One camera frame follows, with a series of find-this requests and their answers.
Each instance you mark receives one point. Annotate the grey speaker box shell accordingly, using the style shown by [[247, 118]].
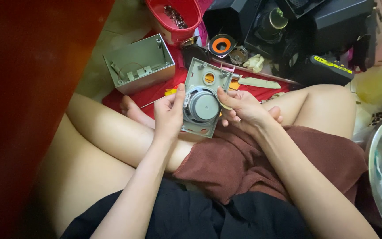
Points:
[[139, 64]]

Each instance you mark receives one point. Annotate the grey speaker front panel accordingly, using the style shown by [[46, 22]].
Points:
[[203, 99]]

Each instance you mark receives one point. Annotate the small metal speaker driver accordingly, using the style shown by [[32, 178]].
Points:
[[238, 55]]

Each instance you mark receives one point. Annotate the orange cone speaker driver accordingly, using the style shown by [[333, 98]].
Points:
[[221, 45]]

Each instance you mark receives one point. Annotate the yellow plastic bag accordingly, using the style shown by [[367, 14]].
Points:
[[378, 86]]

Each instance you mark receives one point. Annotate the black speaker driver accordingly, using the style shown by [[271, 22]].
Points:
[[194, 53]]

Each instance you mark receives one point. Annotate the heap of metal screws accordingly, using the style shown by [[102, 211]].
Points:
[[175, 16]]

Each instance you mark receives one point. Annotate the person's black shirt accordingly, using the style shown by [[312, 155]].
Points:
[[191, 215]]

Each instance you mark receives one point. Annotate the cream work glove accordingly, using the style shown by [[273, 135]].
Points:
[[254, 62]]

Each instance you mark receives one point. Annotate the red plastic bucket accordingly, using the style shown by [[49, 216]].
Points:
[[174, 20]]

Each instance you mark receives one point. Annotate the dark red wooden furniture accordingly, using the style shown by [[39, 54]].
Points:
[[28, 109]]

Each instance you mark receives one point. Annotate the person's legs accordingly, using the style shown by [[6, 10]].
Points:
[[118, 139]]

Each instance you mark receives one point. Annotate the red cloth mat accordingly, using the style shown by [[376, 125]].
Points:
[[164, 89]]

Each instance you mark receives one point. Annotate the person's right hand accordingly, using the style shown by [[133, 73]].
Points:
[[245, 108]]

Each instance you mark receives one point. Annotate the person's left hand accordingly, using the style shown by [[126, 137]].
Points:
[[167, 113]]

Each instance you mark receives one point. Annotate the grey plastic panel piece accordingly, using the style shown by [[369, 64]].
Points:
[[259, 82]]

